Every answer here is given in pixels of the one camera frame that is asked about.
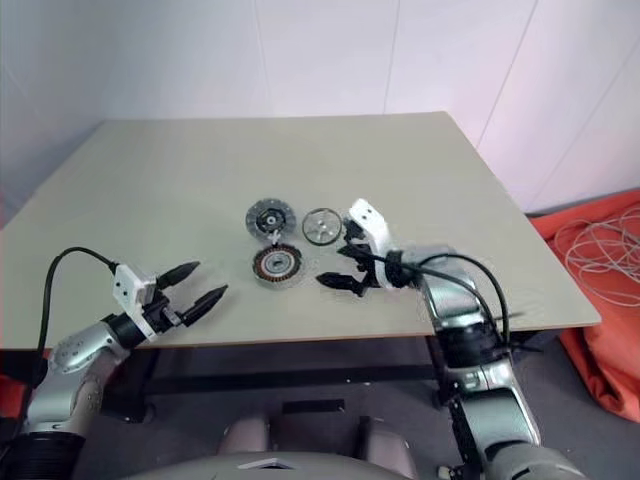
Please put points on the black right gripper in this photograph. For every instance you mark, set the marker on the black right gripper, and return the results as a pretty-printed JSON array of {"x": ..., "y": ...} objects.
[{"x": 374, "y": 270}]

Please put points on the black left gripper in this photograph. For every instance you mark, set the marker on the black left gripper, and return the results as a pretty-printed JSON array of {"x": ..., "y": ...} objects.
[{"x": 164, "y": 315}]

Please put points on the silver spoked rotor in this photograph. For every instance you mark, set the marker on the silver spoked rotor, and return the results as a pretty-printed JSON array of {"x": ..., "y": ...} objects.
[{"x": 322, "y": 226}]

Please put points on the round motor housing with windings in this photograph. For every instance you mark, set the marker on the round motor housing with windings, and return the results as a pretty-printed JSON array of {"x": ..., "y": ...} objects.
[{"x": 276, "y": 266}]

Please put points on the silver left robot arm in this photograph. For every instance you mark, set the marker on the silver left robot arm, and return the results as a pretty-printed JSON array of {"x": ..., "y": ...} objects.
[{"x": 75, "y": 350}]

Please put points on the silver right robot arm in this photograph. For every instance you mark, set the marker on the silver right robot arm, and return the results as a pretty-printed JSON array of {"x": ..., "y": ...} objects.
[{"x": 450, "y": 295}]

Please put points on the black rectangular plate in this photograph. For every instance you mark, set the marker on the black rectangular plate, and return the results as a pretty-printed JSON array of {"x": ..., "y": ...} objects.
[{"x": 313, "y": 406}]

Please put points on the grey robot torso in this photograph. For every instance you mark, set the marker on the grey robot torso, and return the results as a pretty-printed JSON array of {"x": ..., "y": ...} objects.
[{"x": 270, "y": 467}]

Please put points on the small orange cushion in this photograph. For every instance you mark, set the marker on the small orange cushion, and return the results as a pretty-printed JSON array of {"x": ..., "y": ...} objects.
[{"x": 10, "y": 385}]

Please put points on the white caster wheel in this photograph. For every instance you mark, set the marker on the white caster wheel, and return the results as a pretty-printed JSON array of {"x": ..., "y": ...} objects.
[{"x": 443, "y": 470}]

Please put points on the large orange beanbag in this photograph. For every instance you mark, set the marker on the large orange beanbag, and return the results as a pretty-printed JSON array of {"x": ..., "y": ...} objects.
[{"x": 600, "y": 350}]

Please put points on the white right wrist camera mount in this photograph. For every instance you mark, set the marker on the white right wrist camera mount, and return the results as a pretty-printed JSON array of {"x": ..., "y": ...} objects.
[{"x": 375, "y": 225}]

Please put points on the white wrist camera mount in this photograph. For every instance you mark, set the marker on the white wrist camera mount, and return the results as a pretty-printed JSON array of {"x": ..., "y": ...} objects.
[
  {"x": 375, "y": 225},
  {"x": 127, "y": 287}
]

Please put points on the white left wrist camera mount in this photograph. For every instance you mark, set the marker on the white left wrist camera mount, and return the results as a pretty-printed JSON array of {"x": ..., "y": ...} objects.
[{"x": 127, "y": 287}]

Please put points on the black table frame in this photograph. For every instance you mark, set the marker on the black table frame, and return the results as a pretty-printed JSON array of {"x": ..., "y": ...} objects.
[{"x": 290, "y": 380}]

